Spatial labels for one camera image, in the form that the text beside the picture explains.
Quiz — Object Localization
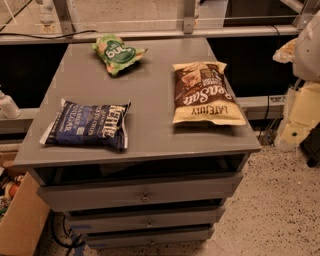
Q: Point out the top grey drawer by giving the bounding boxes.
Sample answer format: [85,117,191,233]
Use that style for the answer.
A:
[38,172,243,212]

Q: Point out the white pipe at left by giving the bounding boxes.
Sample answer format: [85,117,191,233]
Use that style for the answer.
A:
[0,90,21,119]

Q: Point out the grey drawer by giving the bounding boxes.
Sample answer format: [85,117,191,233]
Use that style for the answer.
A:
[38,172,243,212]
[86,225,214,249]
[68,205,225,234]

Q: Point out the blue Kettle chip bag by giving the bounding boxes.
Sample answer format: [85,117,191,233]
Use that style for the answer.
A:
[40,99,131,150]

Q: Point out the black cables under cabinet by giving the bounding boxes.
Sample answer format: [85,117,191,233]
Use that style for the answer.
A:
[49,211,86,256]

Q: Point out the brown Late July chip bag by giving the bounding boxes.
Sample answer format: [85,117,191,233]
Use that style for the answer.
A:
[173,61,246,126]

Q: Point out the grey metal rail frame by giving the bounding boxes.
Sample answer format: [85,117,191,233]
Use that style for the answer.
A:
[0,0,320,121]

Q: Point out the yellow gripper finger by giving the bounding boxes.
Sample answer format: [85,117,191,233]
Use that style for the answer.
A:
[273,38,297,64]

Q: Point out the middle grey drawer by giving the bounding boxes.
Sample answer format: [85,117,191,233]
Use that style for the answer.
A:
[68,205,225,234]

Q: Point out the bottom grey drawer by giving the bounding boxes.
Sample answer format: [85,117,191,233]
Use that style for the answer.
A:
[86,225,214,249]

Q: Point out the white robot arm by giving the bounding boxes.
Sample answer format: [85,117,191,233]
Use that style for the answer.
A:
[273,10,320,83]

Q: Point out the green snack bag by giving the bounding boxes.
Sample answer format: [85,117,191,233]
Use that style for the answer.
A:
[92,34,146,76]

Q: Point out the black cable on ledge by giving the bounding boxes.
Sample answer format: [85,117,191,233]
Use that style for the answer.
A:
[0,29,98,40]

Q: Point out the cardboard box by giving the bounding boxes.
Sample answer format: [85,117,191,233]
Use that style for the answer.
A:
[0,160,49,256]

